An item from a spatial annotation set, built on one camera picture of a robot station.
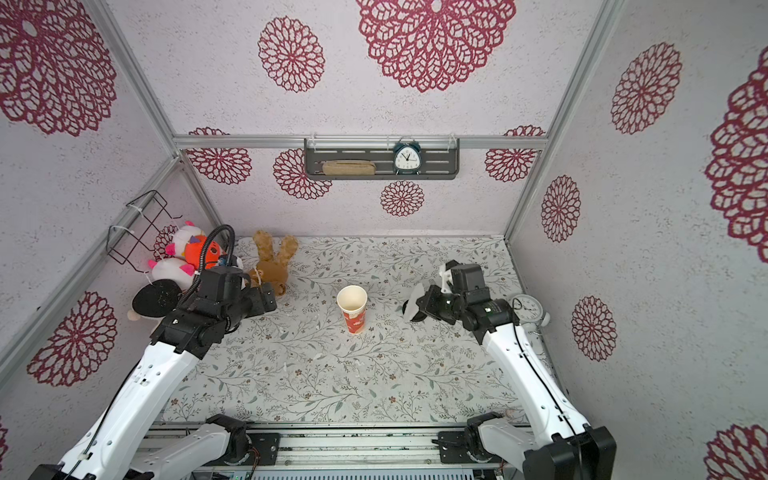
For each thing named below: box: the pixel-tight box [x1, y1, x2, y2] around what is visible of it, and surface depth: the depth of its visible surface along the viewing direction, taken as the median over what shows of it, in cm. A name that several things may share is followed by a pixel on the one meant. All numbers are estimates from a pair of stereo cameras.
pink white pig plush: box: [147, 258, 195, 291], surface depth 87 cm
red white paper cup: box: [336, 285, 368, 335], surface depth 87 cm
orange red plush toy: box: [184, 235, 221, 271], surface depth 90 cm
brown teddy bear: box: [249, 230, 299, 296], surface depth 106 cm
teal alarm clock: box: [394, 136, 422, 175], surface depth 92 cm
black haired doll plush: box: [131, 279, 182, 318], surface depth 78 cm
